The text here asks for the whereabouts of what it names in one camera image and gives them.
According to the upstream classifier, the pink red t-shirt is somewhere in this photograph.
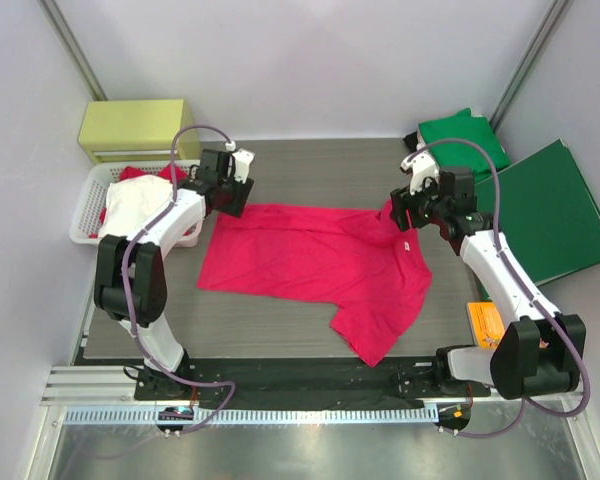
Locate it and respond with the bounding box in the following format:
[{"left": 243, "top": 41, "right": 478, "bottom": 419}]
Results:
[{"left": 197, "top": 204, "right": 432, "bottom": 367}]

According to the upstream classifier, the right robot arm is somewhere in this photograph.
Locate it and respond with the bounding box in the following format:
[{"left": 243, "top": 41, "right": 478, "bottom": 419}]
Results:
[{"left": 390, "top": 160, "right": 591, "bottom": 401}]

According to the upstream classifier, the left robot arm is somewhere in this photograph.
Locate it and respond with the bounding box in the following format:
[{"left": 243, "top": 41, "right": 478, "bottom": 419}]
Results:
[{"left": 94, "top": 149, "right": 255, "bottom": 387}]

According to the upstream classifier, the red t-shirt in basket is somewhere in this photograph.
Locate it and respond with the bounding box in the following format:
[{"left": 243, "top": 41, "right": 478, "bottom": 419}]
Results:
[{"left": 97, "top": 162, "right": 201, "bottom": 237}]

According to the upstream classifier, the folded black shirt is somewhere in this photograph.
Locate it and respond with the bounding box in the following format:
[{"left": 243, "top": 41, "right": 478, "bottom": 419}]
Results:
[{"left": 403, "top": 131, "right": 425, "bottom": 153}]

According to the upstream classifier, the folded green t-shirt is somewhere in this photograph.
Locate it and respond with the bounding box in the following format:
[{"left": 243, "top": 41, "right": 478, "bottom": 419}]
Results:
[{"left": 417, "top": 107, "right": 511, "bottom": 185}]

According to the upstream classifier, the yellow-green box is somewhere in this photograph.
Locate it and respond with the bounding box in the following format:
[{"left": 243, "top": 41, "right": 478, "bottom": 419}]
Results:
[{"left": 78, "top": 99, "right": 194, "bottom": 164}]

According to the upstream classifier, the green binder folder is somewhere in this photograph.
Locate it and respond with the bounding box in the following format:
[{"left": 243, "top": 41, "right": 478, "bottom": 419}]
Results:
[{"left": 498, "top": 140, "right": 600, "bottom": 286}]

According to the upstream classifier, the white plastic laundry basket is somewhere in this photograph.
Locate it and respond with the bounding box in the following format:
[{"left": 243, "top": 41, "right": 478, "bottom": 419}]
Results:
[{"left": 68, "top": 158, "right": 204, "bottom": 249}]

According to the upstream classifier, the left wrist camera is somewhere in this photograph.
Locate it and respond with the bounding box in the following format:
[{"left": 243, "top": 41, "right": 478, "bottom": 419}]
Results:
[{"left": 225, "top": 141, "right": 255, "bottom": 183}]

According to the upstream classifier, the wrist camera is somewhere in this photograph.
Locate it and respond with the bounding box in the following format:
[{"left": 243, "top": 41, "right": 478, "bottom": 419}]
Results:
[
  {"left": 399, "top": 152, "right": 440, "bottom": 196},
  {"left": 225, "top": 141, "right": 255, "bottom": 183}
]

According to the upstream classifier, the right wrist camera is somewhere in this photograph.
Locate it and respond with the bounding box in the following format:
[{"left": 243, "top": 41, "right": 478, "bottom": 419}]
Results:
[{"left": 399, "top": 152, "right": 440, "bottom": 196}]

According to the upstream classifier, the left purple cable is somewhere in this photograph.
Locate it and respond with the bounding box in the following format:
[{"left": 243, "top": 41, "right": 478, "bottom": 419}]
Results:
[{"left": 119, "top": 123, "right": 239, "bottom": 434}]

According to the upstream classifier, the purple cable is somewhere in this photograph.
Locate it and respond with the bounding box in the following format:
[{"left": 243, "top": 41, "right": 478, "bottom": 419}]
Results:
[
  {"left": 119, "top": 123, "right": 239, "bottom": 434},
  {"left": 402, "top": 138, "right": 592, "bottom": 441}
]

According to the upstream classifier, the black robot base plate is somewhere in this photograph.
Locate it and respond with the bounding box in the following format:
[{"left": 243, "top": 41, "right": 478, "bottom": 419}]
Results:
[{"left": 127, "top": 356, "right": 490, "bottom": 411}]

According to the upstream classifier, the right corner aluminium post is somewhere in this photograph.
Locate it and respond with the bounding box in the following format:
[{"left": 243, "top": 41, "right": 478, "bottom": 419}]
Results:
[{"left": 489, "top": 0, "right": 573, "bottom": 132}]

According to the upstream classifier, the corner aluminium post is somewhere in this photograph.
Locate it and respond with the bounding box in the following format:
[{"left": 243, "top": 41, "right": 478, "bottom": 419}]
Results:
[
  {"left": 489, "top": 0, "right": 573, "bottom": 132},
  {"left": 37, "top": 0, "right": 108, "bottom": 101}
]

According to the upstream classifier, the slotted cable duct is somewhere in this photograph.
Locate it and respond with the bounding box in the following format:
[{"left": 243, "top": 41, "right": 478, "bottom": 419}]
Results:
[{"left": 63, "top": 404, "right": 439, "bottom": 426}]

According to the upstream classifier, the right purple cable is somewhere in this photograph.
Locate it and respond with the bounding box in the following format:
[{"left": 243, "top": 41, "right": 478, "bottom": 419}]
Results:
[{"left": 402, "top": 138, "right": 592, "bottom": 441}]

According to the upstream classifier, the aluminium frame rail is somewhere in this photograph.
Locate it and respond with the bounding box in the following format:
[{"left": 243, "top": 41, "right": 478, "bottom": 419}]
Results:
[{"left": 41, "top": 366, "right": 136, "bottom": 406}]

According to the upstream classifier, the left corner aluminium post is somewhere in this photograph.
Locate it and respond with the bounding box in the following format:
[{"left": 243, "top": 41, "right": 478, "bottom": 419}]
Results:
[{"left": 37, "top": 0, "right": 108, "bottom": 101}]

